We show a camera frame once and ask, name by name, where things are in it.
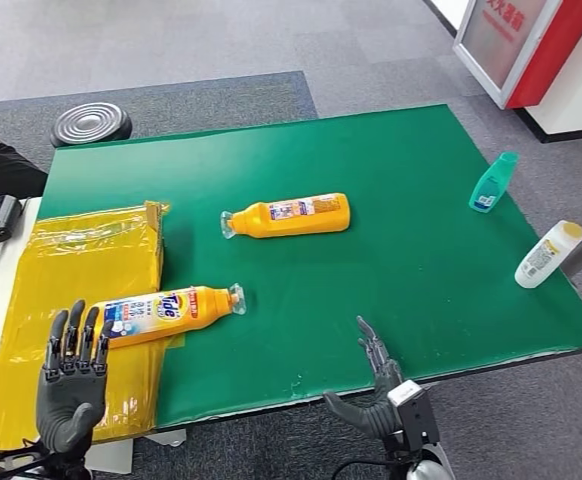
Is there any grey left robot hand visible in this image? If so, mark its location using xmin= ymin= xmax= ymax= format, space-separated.
xmin=36 ymin=299 xmax=114 ymax=458

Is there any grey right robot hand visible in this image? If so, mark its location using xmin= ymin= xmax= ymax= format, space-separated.
xmin=323 ymin=315 xmax=404 ymax=442

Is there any orange Tide detergent bottle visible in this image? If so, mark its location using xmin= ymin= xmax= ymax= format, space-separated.
xmin=88 ymin=283 xmax=247 ymax=350

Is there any teal plastic bottle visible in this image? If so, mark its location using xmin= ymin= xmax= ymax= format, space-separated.
xmin=468 ymin=151 xmax=520 ymax=215

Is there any white bottle yellow cap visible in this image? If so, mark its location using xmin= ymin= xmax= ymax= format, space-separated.
xmin=514 ymin=220 xmax=582 ymax=290

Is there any white table foot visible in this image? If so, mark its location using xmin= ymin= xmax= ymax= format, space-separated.
xmin=145 ymin=429 xmax=188 ymax=448

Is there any yellow plastic wrapped box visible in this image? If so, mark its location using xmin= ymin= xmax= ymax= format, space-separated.
xmin=0 ymin=200 xmax=187 ymax=453

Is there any green table mat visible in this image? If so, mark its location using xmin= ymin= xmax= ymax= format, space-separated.
xmin=37 ymin=103 xmax=582 ymax=431

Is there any black round stool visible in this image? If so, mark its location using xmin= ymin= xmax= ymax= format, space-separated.
xmin=49 ymin=101 xmax=133 ymax=148

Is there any red white display cabinet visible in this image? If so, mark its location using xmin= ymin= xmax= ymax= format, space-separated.
xmin=453 ymin=0 xmax=582 ymax=144

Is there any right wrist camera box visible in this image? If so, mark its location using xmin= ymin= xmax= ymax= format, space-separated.
xmin=387 ymin=380 xmax=441 ymax=453

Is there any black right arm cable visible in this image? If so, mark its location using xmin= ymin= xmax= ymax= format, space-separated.
xmin=330 ymin=458 xmax=403 ymax=480

